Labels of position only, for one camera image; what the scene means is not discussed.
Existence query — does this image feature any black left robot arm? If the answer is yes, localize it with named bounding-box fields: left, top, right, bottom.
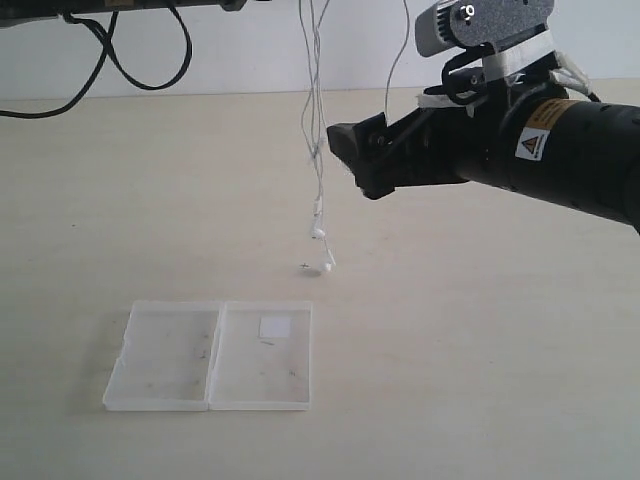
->
left=1, top=0, right=246, bottom=28

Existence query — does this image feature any white paper label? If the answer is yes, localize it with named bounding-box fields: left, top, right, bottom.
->
left=259, top=316, right=292, bottom=339

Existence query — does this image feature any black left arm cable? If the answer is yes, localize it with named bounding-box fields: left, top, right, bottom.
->
left=0, top=0, right=194, bottom=119

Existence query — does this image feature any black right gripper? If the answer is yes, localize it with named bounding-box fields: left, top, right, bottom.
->
left=326, top=86, right=512, bottom=200

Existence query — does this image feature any clear plastic storage case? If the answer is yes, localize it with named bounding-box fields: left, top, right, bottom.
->
left=103, top=300, right=313, bottom=412

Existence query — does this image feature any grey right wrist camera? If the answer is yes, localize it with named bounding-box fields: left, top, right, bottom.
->
left=414, top=0, right=555, bottom=58

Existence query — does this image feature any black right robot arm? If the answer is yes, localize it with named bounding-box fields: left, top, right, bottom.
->
left=327, top=82, right=639, bottom=228

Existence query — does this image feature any white earphone cable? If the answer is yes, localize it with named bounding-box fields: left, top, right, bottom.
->
left=298, top=0, right=409, bottom=274

